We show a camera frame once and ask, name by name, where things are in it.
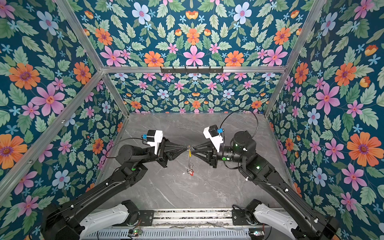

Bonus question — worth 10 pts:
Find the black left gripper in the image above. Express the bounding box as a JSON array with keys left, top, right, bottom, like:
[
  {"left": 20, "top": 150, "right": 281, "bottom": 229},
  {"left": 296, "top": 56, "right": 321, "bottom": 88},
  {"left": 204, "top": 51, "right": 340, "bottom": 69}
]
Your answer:
[{"left": 137, "top": 136, "right": 187, "bottom": 169}]

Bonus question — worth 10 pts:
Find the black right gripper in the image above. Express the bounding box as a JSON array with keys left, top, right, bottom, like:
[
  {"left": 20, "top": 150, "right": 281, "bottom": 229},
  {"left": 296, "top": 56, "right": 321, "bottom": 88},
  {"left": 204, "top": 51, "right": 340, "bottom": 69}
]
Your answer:
[{"left": 192, "top": 141, "right": 248, "bottom": 170}]

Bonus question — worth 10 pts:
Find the large black yellow keyring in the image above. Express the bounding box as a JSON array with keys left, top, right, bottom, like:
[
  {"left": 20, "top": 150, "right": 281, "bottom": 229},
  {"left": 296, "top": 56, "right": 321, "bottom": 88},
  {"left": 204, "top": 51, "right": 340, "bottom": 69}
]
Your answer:
[{"left": 187, "top": 146, "right": 194, "bottom": 175}]

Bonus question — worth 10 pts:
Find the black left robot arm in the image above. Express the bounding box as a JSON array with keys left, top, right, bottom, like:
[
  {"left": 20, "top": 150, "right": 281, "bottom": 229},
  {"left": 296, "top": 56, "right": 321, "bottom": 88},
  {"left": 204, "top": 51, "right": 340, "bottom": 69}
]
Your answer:
[{"left": 41, "top": 139, "right": 188, "bottom": 240}]

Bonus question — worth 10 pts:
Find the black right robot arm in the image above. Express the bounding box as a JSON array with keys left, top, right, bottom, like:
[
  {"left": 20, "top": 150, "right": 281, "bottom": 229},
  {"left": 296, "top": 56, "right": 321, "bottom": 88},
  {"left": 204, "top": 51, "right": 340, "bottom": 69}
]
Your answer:
[{"left": 191, "top": 131, "right": 339, "bottom": 240}]

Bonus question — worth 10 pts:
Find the white ventilation grille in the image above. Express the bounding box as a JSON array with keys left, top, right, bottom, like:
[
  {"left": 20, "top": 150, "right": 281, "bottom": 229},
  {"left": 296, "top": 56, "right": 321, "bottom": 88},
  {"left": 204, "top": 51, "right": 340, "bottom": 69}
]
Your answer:
[{"left": 84, "top": 228, "right": 251, "bottom": 240}]

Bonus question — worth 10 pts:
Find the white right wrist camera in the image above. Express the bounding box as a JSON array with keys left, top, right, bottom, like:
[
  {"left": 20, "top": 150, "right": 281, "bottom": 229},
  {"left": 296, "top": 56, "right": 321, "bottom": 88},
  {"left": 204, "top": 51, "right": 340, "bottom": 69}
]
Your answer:
[{"left": 203, "top": 125, "right": 224, "bottom": 152}]

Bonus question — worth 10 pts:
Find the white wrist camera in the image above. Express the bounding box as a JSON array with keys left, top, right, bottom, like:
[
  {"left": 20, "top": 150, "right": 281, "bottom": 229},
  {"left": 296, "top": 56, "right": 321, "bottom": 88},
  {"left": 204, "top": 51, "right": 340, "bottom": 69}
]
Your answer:
[
  {"left": 203, "top": 125, "right": 224, "bottom": 152},
  {"left": 142, "top": 130, "right": 163, "bottom": 155}
]

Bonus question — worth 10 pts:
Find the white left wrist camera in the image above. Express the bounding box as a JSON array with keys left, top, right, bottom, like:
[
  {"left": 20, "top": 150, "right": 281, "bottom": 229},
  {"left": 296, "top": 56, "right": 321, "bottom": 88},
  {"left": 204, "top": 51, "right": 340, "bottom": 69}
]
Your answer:
[{"left": 142, "top": 130, "right": 163, "bottom": 155}]

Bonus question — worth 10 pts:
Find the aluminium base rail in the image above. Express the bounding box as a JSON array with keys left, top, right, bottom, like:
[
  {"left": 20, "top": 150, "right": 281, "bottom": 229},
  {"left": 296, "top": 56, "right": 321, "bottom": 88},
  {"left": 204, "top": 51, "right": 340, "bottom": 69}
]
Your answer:
[{"left": 137, "top": 208, "right": 301, "bottom": 229}]

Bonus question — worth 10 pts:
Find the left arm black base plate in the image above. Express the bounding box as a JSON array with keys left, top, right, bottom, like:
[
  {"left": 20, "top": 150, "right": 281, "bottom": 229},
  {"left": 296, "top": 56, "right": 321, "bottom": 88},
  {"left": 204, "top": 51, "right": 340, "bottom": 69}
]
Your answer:
[{"left": 113, "top": 210, "right": 155, "bottom": 227}]

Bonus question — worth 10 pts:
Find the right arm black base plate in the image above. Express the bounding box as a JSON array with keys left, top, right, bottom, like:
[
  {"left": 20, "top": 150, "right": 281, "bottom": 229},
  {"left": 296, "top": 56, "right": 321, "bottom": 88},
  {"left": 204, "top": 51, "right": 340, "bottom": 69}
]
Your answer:
[{"left": 232, "top": 205, "right": 260, "bottom": 226}]

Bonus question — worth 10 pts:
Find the black wall hook rack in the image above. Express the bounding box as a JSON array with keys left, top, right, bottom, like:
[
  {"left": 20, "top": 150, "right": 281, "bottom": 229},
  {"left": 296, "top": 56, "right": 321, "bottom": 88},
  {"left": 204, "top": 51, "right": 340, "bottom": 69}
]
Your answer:
[{"left": 160, "top": 67, "right": 224, "bottom": 74}]

